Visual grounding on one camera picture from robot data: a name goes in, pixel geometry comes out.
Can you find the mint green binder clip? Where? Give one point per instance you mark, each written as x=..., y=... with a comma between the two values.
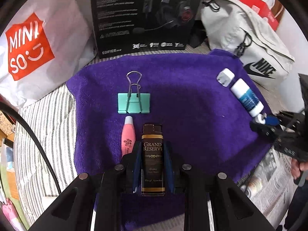
x=133, y=103

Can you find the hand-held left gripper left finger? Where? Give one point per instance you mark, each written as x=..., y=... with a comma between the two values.
x=137, y=163

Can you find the green mat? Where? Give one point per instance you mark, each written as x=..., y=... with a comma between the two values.
x=12, y=185

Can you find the newspaper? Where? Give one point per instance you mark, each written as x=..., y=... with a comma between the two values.
x=272, y=190

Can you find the black gold rectangular box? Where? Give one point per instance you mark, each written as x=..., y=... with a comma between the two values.
x=152, y=154

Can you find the white charger plug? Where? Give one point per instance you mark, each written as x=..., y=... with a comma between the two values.
x=226, y=77

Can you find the pink highlighter pen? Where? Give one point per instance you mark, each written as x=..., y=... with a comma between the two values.
x=127, y=137

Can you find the wooden nightstand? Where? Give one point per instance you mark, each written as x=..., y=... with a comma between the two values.
x=6, y=138

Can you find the person's right forearm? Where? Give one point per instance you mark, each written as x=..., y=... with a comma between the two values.
x=298, y=207

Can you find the person's right hand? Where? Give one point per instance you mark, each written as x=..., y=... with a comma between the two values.
x=296, y=170

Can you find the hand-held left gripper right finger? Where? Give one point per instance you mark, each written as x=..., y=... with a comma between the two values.
x=168, y=163

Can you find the white plastic shopping bag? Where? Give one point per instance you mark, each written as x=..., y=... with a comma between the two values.
x=67, y=28

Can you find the red paper bag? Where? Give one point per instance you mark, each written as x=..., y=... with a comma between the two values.
x=264, y=12

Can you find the black headset box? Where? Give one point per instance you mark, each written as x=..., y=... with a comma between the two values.
x=120, y=16

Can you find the grey waist bag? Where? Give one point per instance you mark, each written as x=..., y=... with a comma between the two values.
x=259, y=41

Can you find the blue white box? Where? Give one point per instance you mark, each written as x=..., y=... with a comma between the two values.
x=7, y=156

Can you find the purple towel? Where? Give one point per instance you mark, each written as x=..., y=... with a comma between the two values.
x=192, y=125

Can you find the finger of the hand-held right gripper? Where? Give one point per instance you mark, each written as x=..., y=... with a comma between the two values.
x=270, y=120
x=262, y=129

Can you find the pink cloth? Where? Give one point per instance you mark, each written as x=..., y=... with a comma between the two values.
x=9, y=211

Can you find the white blue bottle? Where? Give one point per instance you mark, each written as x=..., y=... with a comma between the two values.
x=245, y=96

